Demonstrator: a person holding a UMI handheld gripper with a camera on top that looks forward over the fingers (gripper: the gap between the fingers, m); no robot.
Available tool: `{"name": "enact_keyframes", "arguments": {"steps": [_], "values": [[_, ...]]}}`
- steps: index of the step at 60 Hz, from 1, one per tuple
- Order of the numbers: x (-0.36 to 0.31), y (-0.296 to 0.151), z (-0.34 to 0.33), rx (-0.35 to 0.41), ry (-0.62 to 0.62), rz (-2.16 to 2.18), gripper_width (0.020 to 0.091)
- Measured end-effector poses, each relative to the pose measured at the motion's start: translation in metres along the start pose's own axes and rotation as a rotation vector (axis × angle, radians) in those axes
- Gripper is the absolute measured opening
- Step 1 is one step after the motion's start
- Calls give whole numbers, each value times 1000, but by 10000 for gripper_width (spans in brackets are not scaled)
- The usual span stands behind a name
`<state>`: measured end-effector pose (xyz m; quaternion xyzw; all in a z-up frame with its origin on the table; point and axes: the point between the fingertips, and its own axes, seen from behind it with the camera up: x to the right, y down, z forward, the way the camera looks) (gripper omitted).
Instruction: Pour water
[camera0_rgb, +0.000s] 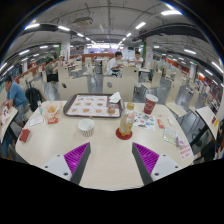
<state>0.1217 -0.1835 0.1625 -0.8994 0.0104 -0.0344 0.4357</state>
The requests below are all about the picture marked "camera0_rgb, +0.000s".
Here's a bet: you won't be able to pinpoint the red snack packet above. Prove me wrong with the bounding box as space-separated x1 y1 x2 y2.
156 118 166 129

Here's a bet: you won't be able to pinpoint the white paper cup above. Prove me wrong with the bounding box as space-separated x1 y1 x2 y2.
77 118 95 137

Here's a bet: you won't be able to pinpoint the small green bottle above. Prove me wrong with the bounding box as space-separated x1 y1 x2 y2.
37 100 44 116

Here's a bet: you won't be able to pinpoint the ceiling light strips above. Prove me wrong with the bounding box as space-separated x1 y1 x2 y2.
0 9 224 88

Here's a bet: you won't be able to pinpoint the clear bag of fried food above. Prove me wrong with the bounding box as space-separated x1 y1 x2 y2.
42 101 64 121

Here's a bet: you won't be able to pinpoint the beige wooden chair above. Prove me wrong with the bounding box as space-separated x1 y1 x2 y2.
102 75 135 103
58 76 89 101

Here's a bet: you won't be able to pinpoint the clear plastic bag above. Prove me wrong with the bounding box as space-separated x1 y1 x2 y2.
163 126 180 146

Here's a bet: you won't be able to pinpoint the white paper card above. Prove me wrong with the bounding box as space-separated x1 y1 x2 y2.
28 115 45 128

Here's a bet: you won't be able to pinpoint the ceiling air conditioning unit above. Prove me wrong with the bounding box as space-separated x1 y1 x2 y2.
73 16 94 27

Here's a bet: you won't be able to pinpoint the small red sauce packet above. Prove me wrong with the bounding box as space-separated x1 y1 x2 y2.
47 117 60 125

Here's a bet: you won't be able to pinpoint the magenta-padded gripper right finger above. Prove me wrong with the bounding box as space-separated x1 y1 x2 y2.
131 142 184 186

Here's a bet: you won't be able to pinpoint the flat round red coaster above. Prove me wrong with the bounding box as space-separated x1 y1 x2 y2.
115 127 134 141

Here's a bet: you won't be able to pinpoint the dark red wallet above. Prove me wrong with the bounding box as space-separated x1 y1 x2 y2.
18 128 31 144

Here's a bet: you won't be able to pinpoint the beige neighbouring table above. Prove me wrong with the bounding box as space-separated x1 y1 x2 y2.
0 104 19 144
194 105 220 141

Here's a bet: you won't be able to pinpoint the red lettered table sticker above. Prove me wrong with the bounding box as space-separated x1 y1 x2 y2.
178 143 194 161

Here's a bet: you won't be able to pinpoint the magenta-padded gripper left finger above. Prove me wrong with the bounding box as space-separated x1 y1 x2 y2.
40 142 92 185

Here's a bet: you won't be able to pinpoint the brown tray with paper liner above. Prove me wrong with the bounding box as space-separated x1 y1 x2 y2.
62 93 125 119

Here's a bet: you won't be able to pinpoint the red paper cup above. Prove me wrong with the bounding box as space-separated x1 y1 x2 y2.
143 93 159 115

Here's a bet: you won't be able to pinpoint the white napkin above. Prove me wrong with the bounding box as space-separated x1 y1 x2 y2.
109 91 122 104

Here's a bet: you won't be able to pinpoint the black backpack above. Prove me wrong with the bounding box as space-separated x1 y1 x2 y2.
25 87 44 113

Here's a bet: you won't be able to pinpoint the clear yellow-capped drink bottle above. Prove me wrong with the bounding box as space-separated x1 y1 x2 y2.
118 101 136 137

